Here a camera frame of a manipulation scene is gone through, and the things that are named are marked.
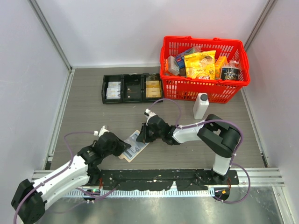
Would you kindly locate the blue snack packet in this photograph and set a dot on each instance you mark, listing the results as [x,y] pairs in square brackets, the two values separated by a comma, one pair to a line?
[180,57]

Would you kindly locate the gold cards stack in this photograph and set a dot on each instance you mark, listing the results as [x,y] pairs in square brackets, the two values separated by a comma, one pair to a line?
[153,89]

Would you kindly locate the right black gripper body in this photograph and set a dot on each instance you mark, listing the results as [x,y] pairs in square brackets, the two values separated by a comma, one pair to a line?
[152,135]

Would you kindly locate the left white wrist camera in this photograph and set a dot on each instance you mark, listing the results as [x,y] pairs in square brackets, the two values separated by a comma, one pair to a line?
[101,131]

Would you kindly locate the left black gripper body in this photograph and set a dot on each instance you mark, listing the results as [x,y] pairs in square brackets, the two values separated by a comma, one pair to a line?
[108,152]

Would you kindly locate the grey boxed item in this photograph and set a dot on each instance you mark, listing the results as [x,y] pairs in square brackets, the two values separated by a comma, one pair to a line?
[171,66]

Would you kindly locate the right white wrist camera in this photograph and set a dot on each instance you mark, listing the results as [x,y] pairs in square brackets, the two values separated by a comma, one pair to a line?
[148,113]

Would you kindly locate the orange snack box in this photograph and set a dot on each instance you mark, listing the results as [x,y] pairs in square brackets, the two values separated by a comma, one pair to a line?
[219,63]

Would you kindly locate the beige leather card holder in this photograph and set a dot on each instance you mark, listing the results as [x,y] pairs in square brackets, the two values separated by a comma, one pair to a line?
[133,148]

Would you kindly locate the white slotted cable duct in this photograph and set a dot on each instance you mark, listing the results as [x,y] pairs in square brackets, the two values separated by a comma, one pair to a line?
[172,192]

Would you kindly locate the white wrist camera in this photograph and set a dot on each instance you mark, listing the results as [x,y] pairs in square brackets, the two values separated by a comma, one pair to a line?
[101,131]
[148,113]

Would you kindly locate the red plastic shopping basket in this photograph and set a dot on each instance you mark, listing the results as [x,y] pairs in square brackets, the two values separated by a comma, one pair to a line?
[218,91]

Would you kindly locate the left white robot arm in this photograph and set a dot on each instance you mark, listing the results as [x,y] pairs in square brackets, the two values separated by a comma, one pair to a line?
[32,199]

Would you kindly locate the black card in tray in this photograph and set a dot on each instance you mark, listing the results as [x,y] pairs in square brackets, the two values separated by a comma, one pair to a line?
[132,91]

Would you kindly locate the white plastic bottle black cap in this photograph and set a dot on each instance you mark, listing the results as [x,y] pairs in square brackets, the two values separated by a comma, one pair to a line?
[200,106]

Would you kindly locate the yellow snack bag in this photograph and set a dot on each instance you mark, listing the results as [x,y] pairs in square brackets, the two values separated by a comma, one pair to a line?
[200,65]

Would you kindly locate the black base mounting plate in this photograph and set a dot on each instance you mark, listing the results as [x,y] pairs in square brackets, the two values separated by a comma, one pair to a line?
[161,179]

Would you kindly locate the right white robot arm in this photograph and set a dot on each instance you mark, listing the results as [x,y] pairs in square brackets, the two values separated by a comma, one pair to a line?
[221,136]

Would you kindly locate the black three-compartment card tray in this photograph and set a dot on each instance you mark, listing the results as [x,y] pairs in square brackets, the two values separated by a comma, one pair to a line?
[124,78]

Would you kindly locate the white cards stack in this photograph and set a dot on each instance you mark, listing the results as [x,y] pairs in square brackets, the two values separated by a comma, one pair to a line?
[113,90]

